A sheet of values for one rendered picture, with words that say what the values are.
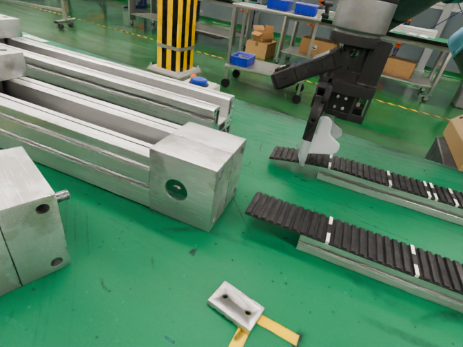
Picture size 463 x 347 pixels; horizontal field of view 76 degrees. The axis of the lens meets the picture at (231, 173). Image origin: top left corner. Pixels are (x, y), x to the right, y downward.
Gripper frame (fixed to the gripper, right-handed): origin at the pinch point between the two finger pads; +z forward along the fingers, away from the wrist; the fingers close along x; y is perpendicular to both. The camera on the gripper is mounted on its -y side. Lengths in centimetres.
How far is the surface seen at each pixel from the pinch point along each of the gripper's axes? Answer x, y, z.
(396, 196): -0.8, 17.1, 2.4
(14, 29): 4, -73, -6
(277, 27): 766, -190, 45
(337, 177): -0.8, 7.1, 2.5
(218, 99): 2.5, -18.7, -4.0
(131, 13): 498, -423, 53
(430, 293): -20.4, 19.4, 2.8
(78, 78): -3.7, -47.0, -2.3
